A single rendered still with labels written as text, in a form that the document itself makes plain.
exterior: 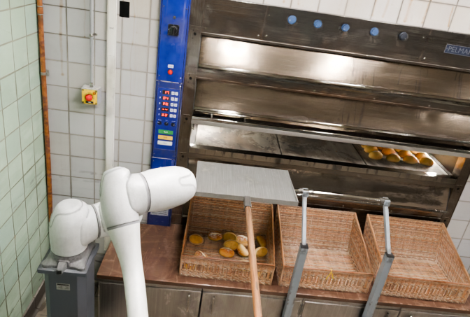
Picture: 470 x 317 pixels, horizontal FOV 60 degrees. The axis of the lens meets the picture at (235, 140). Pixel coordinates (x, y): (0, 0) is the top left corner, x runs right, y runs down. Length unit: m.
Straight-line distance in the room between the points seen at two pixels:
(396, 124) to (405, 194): 0.54
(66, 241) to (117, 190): 0.63
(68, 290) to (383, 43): 2.09
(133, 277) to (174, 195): 0.28
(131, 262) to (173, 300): 1.31
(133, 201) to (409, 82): 1.88
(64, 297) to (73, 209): 0.43
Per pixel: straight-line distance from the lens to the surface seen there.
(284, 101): 2.51
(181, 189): 1.36
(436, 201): 3.13
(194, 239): 2.71
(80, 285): 2.01
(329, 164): 2.73
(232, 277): 2.52
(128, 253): 1.31
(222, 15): 2.38
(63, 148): 2.80
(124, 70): 2.50
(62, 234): 1.86
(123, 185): 1.30
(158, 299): 2.60
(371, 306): 2.67
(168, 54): 2.40
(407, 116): 2.76
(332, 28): 2.47
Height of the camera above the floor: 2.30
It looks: 24 degrees down
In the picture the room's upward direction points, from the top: 9 degrees clockwise
